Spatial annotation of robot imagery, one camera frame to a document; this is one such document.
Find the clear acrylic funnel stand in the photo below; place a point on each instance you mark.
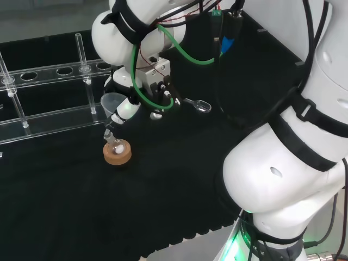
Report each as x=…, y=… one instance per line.
x=54, y=72

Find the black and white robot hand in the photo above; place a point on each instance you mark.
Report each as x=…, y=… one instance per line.
x=126, y=79

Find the black bench cloth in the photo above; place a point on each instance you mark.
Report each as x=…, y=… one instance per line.
x=108, y=204

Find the grey cloth clip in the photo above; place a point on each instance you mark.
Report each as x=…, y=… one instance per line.
x=299, y=64
x=262, y=31

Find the clear round-bottom flask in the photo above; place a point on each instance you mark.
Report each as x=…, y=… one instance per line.
x=117, y=148

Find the clear plastic funnel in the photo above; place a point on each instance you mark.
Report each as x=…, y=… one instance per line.
x=108, y=102

